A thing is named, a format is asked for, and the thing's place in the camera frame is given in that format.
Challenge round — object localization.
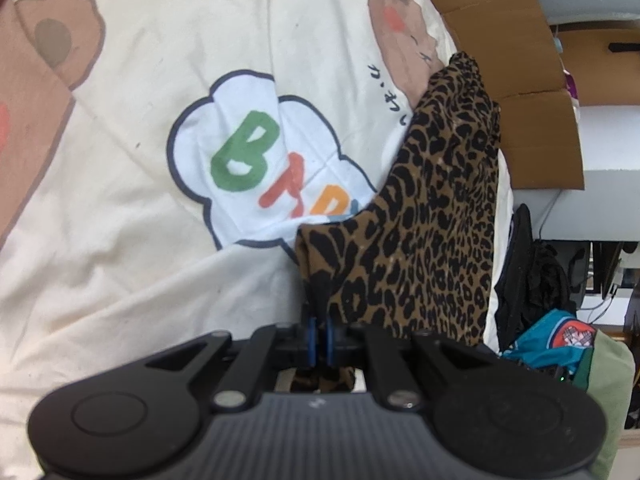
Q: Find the pale green cloth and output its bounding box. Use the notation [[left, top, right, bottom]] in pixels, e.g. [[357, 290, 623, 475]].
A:
[[572, 330, 636, 480]]

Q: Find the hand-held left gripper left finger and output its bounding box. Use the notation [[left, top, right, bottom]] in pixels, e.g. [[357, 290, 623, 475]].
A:
[[145, 316, 319, 412]]

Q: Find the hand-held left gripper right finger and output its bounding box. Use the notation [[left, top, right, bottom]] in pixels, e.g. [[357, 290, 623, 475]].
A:
[[325, 322, 497, 412]]

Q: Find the black folded garment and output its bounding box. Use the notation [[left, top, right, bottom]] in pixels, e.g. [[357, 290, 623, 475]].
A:
[[494, 203, 536, 351]]

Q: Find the flattened cardboard sheet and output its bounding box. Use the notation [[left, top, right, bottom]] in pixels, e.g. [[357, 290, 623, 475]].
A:
[[405, 0, 586, 191]]

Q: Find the leopard print skirt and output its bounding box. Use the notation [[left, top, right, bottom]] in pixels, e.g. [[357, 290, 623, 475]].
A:
[[292, 51, 502, 393]]

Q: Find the teal printed bag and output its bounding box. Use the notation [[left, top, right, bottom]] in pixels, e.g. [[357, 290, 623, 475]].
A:
[[502, 309, 598, 386]]

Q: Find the bear print bed sheet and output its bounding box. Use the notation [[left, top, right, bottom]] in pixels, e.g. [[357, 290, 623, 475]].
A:
[[0, 0, 516, 411]]

